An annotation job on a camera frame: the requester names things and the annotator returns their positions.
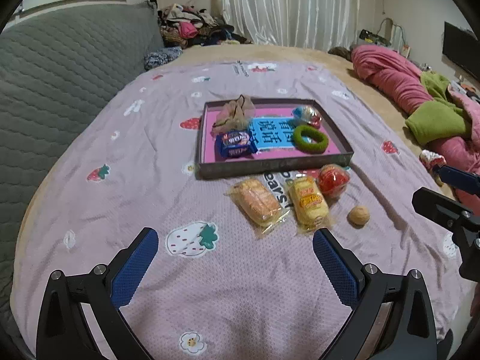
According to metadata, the brown walnut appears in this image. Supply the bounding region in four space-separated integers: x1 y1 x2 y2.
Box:
347 205 370 227

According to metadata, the pile of clothes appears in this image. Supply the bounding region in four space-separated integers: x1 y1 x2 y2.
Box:
147 0 252 50

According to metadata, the blue cookie snack packet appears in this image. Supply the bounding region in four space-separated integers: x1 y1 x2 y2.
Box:
216 129 258 158

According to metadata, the grey quilted headboard cover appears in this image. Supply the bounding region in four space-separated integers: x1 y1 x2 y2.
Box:
1 2 163 324

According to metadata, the blue patterned cloth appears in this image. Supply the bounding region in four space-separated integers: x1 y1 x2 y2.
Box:
144 46 182 71

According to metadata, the white curtain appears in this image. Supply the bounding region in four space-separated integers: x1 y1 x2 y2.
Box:
218 0 360 51

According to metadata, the white side shelf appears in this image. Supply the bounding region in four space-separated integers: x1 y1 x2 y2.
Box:
358 29 411 59

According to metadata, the pink strawberry print blanket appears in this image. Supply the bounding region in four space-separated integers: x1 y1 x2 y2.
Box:
10 63 471 359

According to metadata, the dark shallow tray box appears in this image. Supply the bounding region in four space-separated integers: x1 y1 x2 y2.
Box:
196 97 354 180

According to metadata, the pink quilt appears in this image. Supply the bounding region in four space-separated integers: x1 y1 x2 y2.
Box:
351 45 479 175

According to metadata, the green fleece blanket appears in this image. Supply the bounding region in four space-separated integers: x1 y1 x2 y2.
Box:
405 72 472 146

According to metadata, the black television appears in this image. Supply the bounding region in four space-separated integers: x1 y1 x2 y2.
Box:
442 22 480 80

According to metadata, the yellow bread cake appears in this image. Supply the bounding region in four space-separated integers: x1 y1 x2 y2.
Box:
288 174 335 235

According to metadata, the green knitted hair ring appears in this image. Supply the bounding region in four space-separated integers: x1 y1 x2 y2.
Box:
291 124 330 155

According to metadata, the red kinder egg package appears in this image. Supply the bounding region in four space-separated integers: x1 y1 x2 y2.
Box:
317 164 350 198

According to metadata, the kinder egg in tray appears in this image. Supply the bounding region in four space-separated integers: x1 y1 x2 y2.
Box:
292 106 322 129

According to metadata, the orange bread cake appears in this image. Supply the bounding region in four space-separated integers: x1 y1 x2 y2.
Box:
226 178 290 238

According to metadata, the white red floral scrunchie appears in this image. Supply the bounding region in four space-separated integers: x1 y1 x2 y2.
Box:
419 150 447 187

